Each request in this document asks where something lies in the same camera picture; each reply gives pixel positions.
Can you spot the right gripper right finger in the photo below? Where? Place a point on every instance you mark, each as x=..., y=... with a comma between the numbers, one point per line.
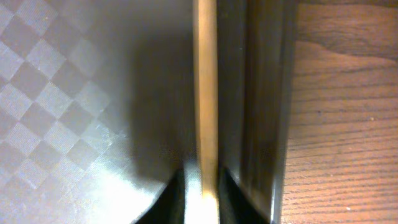
x=234, y=207

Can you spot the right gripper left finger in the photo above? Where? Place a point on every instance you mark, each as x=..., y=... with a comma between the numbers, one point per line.
x=169, y=208

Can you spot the wooden chopstick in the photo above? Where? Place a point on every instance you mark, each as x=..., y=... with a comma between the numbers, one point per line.
x=206, y=93

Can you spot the brown serving tray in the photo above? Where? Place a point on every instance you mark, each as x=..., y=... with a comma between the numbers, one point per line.
x=98, y=107

